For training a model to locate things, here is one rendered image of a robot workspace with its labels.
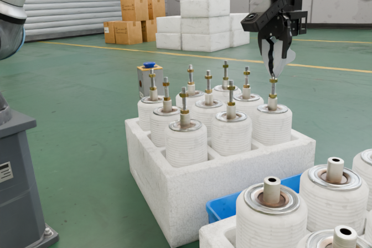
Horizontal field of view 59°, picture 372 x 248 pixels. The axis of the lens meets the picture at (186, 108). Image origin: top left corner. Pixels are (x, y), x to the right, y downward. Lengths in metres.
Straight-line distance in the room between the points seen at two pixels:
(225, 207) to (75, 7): 5.92
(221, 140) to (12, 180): 0.45
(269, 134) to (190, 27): 2.93
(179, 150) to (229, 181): 0.13
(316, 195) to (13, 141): 0.57
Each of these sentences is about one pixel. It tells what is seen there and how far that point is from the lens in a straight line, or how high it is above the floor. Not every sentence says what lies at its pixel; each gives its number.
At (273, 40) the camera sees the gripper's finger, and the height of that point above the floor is 0.42.
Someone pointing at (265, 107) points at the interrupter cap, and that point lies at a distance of 0.85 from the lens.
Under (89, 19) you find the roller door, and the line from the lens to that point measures 6.60.
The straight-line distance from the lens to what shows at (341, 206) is 0.53.
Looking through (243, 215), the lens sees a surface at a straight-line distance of 0.46.
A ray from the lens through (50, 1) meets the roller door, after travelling 6.22.
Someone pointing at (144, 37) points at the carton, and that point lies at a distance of 4.83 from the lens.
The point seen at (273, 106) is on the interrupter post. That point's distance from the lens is 0.83.
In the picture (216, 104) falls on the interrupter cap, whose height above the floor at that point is 0.25.
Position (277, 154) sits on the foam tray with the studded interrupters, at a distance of 0.80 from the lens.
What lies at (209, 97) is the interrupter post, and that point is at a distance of 0.86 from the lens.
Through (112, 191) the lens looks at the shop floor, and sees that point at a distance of 1.00.
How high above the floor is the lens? 0.51
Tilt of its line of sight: 18 degrees down
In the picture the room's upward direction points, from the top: 3 degrees counter-clockwise
